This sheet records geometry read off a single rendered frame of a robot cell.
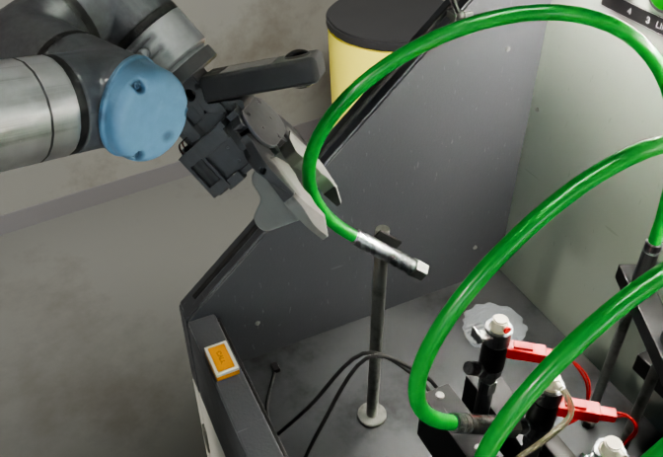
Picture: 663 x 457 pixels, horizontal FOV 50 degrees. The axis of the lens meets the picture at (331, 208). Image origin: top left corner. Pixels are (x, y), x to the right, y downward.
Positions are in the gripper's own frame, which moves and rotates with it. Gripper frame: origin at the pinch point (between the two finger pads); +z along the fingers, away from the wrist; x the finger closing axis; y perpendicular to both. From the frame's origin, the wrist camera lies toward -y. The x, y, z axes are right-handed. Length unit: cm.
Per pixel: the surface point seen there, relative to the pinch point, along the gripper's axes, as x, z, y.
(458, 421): 14.4, 18.9, -1.9
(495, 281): -42, 37, 5
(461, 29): 1.7, -6.4, -21.0
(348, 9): -177, -9, 25
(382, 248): -2.8, 7.5, -0.1
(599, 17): -0.6, 0.5, -30.3
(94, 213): -158, -14, 145
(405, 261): -3.7, 10.6, -0.8
